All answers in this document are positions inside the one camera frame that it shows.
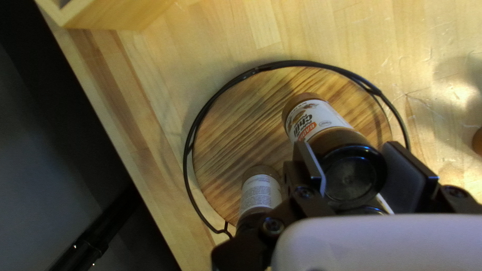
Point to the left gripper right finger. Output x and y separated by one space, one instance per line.
406 177

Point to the spice jar black lid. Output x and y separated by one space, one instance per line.
260 192
320 120

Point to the wooden box with divider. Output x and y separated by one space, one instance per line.
113 15

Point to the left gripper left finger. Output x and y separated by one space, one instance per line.
301 180

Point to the black frame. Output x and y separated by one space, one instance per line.
94 241

